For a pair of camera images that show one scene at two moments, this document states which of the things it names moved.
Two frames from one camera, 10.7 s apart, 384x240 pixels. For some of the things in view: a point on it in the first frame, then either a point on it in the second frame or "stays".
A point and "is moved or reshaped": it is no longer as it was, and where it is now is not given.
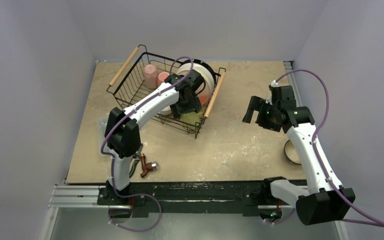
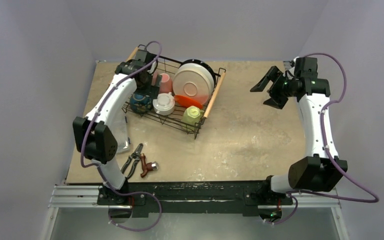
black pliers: [136, 156] stays
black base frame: [198, 196] stays
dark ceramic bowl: [290, 153] is moved or reshaped
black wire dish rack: [148, 83] stays
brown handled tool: [148, 166] stays
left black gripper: [194, 106] to [150, 91]
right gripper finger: [255, 104] to [278, 102]
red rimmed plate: [205, 63] stays
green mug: [191, 118] stays
